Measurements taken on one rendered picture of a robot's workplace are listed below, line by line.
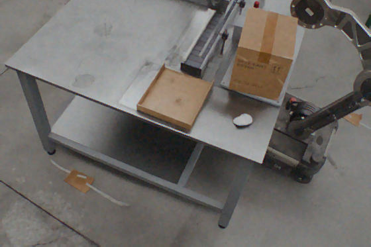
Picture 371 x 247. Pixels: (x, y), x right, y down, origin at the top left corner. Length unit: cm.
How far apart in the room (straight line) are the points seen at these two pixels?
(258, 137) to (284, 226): 90
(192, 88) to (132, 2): 74
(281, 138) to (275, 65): 90
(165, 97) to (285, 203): 115
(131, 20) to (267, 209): 140
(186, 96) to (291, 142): 94
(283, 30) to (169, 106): 62
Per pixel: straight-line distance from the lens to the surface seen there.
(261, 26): 182
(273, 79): 178
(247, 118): 176
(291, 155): 248
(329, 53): 365
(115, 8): 232
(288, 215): 256
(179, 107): 178
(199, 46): 201
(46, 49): 211
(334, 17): 196
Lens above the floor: 221
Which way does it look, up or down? 50 degrees down
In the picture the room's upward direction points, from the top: 7 degrees clockwise
